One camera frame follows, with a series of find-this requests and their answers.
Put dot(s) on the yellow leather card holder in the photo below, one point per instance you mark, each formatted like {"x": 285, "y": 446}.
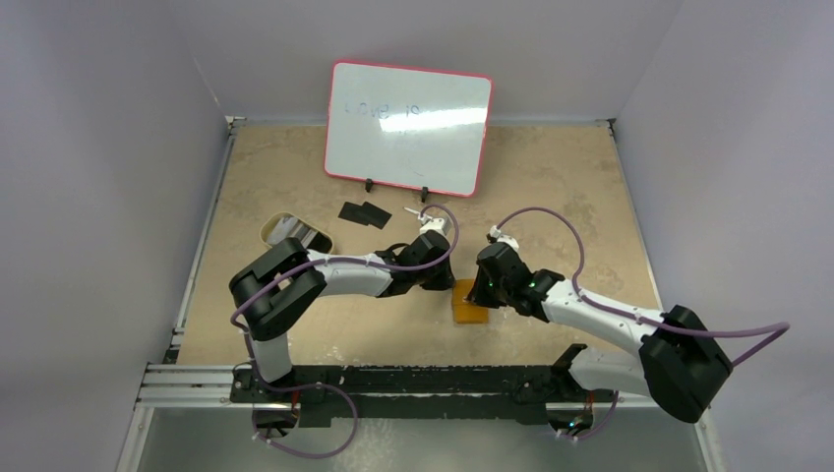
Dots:
{"x": 465, "y": 312}

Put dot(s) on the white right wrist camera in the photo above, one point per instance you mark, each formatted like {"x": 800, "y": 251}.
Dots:
{"x": 497, "y": 235}

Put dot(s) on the pink framed whiteboard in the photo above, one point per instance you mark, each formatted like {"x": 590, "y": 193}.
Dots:
{"x": 407, "y": 127}

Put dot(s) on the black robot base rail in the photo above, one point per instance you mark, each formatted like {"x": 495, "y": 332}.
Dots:
{"x": 527, "y": 395}

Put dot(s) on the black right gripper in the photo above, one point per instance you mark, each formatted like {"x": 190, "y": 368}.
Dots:
{"x": 486, "y": 286}

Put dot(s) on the black credit card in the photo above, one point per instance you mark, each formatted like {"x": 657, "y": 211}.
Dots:
{"x": 355, "y": 213}
{"x": 375, "y": 215}

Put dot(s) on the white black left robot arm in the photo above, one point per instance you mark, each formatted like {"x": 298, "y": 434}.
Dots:
{"x": 273, "y": 292}

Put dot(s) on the beige oval plastic tray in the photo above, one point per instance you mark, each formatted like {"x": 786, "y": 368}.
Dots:
{"x": 322, "y": 244}

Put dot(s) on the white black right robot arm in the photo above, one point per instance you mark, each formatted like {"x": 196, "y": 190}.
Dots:
{"x": 665, "y": 356}

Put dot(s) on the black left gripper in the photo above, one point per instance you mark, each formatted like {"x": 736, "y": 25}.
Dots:
{"x": 446, "y": 280}

